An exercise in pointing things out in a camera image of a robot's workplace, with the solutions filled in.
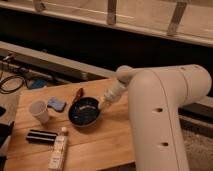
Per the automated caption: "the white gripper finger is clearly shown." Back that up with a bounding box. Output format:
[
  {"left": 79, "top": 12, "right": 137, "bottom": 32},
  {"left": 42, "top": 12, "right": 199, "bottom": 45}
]
[{"left": 98, "top": 100, "right": 108, "bottom": 110}]

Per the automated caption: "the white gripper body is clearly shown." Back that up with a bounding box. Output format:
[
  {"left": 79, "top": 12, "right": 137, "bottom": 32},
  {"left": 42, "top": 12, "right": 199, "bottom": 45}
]
[{"left": 103, "top": 80, "right": 126, "bottom": 102}]

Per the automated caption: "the dark ceramic bowl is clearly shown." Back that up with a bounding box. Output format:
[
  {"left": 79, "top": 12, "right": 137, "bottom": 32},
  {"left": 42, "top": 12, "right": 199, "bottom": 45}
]
[{"left": 68, "top": 97, "right": 100, "bottom": 127}]

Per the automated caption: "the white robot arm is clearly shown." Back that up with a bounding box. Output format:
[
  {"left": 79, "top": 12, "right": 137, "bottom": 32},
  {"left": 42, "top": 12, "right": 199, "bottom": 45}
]
[{"left": 99, "top": 64, "right": 212, "bottom": 171}]

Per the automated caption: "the red-brown small tool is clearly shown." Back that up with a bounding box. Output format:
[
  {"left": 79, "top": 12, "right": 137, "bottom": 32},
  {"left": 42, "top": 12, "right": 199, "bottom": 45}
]
[{"left": 72, "top": 88, "right": 84, "bottom": 103}]

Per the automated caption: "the blue sponge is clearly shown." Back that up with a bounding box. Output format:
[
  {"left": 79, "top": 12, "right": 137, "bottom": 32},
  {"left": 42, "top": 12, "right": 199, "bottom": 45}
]
[{"left": 47, "top": 97, "right": 66, "bottom": 112}]

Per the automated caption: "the white paper cup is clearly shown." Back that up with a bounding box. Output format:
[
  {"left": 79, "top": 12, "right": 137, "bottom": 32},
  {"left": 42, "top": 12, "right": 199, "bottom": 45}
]
[{"left": 28, "top": 100, "right": 50, "bottom": 124}]

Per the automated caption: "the black rectangular box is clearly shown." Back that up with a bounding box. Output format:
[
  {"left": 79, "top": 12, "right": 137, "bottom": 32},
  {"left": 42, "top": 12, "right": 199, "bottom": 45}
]
[{"left": 26, "top": 130, "right": 58, "bottom": 144}]

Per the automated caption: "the white squeeze bottle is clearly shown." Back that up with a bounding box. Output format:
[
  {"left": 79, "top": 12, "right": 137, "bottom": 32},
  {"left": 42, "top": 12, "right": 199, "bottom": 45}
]
[{"left": 48, "top": 127, "right": 68, "bottom": 171}]

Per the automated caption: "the black coiled cable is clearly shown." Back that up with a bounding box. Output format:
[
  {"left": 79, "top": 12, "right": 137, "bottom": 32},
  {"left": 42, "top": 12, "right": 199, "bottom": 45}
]
[{"left": 0, "top": 75, "right": 27, "bottom": 95}]

